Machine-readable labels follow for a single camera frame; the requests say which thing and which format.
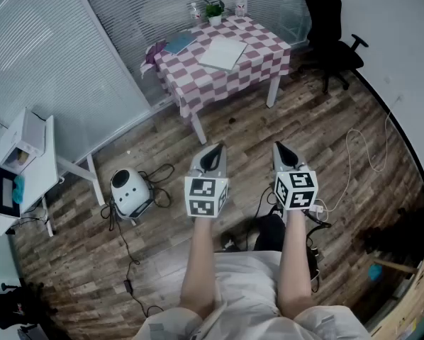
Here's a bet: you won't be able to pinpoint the white-legged table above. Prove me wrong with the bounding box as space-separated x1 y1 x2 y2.
190 76 281 145

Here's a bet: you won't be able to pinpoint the black headrest office chair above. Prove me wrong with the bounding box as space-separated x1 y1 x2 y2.
0 281 57 332

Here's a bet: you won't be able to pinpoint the large grey-covered notebook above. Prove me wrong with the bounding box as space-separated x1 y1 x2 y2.
198 35 249 72

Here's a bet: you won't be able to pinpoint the person's black trousers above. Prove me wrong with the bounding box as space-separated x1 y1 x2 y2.
252 213 287 253

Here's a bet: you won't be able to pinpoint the purple cloth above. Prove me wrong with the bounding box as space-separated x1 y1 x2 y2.
144 40 167 65

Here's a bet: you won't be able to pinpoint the person's off-white shirt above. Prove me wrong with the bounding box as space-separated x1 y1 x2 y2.
132 249 372 340

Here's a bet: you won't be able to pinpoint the person's right forearm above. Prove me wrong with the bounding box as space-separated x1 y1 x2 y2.
275 207 318 320

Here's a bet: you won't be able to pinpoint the white power cable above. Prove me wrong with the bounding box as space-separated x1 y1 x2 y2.
321 96 404 222

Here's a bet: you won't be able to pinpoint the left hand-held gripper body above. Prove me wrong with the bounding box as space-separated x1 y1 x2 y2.
184 169 231 221

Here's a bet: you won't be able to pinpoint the white printer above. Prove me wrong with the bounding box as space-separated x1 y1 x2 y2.
0 107 47 171

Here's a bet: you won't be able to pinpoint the black bag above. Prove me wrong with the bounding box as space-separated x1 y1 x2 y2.
360 196 424 261

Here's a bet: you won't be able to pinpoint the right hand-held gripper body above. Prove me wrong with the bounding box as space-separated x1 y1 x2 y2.
273 169 319 213

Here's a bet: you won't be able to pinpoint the teal cloth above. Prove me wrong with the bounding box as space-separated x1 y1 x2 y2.
12 174 26 205

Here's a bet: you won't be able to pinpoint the white domed pet carrier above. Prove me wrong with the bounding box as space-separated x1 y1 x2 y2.
110 167 155 221

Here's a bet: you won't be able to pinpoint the white microwave oven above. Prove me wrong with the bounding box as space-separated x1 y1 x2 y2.
0 166 26 219

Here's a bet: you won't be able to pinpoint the white standing desk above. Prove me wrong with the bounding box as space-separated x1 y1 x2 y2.
0 115 106 237

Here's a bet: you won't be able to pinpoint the green potted plant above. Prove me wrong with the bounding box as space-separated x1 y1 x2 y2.
201 0 228 27

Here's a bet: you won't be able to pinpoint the person's left forearm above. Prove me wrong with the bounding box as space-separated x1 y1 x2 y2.
179 216 222 320

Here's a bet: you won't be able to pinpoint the red white checkered tablecloth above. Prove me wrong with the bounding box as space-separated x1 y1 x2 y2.
140 15 292 124

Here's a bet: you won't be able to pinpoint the person's right shoe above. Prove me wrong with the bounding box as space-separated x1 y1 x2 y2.
306 244 321 293

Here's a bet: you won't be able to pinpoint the black cable with adapter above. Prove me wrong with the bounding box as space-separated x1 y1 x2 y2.
101 163 176 318

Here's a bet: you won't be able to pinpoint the blue book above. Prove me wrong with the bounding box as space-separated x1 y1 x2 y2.
163 32 199 56

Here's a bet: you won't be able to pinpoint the small blue ball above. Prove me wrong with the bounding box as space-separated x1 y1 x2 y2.
368 263 384 282

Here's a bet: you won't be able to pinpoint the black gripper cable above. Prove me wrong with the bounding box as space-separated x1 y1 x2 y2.
306 210 332 247

